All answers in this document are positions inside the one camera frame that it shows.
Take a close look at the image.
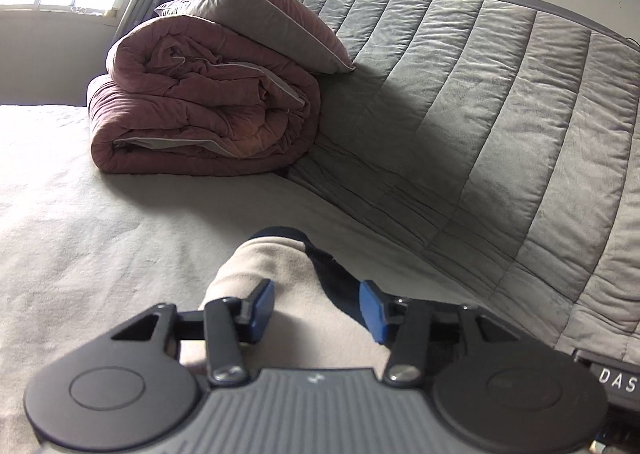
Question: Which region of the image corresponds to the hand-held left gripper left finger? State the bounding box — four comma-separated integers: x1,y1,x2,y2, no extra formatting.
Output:
110,279,276,385

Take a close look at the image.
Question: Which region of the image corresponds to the bed with grey sheet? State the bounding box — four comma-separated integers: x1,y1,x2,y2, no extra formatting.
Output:
0,104,576,385

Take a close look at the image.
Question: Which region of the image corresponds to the pink and grey pillow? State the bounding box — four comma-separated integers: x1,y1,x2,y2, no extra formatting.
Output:
155,0,357,74

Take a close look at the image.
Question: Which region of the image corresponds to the grey quilted headboard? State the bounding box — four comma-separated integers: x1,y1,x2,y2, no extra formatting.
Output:
287,0,640,367

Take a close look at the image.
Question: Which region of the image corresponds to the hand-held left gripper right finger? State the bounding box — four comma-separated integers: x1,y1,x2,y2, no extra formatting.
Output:
358,280,521,387

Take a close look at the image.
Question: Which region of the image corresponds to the folded pink quilt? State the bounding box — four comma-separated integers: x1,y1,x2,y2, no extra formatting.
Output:
86,16,322,177

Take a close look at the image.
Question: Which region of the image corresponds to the black and beige sweatshirt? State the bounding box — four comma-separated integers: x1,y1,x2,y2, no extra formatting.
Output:
180,226,401,370

